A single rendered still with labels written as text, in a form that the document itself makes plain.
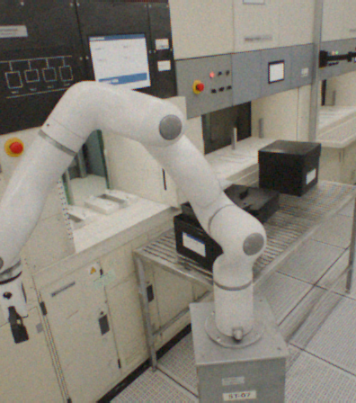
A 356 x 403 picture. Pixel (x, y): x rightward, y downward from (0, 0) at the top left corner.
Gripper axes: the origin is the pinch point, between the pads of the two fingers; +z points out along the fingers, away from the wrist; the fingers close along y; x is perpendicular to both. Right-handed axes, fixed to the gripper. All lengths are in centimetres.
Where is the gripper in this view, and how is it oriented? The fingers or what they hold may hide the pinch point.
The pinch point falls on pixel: (21, 326)
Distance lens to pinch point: 104.1
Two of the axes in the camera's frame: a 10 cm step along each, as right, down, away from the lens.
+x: -9.2, 2.2, -3.2
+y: -3.8, -3.3, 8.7
